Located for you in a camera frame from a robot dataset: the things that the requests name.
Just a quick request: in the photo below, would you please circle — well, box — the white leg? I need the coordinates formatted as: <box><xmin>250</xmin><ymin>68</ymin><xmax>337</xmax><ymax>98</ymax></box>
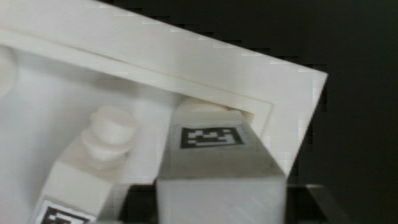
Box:
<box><xmin>28</xmin><ymin>106</ymin><xmax>136</xmax><ymax>224</ymax></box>
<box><xmin>156</xmin><ymin>98</ymin><xmax>286</xmax><ymax>224</ymax></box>

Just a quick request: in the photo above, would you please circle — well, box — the white leg inside tray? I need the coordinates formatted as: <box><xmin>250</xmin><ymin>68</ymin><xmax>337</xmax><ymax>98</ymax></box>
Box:
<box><xmin>28</xmin><ymin>106</ymin><xmax>136</xmax><ymax>224</ymax></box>

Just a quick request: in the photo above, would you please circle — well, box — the white square tabletop tray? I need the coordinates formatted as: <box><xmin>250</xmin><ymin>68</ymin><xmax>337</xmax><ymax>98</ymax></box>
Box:
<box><xmin>0</xmin><ymin>0</ymin><xmax>328</xmax><ymax>188</ymax></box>

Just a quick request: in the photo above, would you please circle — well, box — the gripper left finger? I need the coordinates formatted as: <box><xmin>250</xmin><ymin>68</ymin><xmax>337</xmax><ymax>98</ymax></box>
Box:
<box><xmin>113</xmin><ymin>184</ymin><xmax>158</xmax><ymax>224</ymax></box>

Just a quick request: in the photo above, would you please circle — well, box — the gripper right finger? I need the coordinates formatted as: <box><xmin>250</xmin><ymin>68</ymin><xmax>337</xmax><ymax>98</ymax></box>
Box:
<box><xmin>284</xmin><ymin>184</ymin><xmax>349</xmax><ymax>224</ymax></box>

